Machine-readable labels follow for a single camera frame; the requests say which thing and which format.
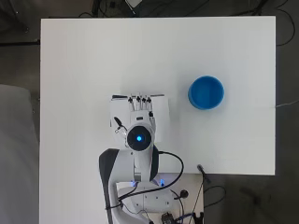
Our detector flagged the blue round tub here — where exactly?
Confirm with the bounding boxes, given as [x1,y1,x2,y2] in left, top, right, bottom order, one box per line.
[187,75,225,111]

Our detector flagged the thin white cable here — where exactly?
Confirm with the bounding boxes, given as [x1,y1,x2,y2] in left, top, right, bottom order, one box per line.
[275,99,299,109]

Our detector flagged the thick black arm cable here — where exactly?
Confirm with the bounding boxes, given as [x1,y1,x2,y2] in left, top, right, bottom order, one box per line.
[117,150,185,203]

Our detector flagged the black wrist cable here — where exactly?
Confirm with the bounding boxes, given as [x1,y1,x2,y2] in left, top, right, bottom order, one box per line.
[113,116,129,135]

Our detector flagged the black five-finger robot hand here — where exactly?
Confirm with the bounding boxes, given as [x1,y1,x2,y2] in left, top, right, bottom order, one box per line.
[127,92,157,134]

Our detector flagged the black floor cable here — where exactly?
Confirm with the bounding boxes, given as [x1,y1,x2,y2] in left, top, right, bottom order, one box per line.
[275,8,296,48]

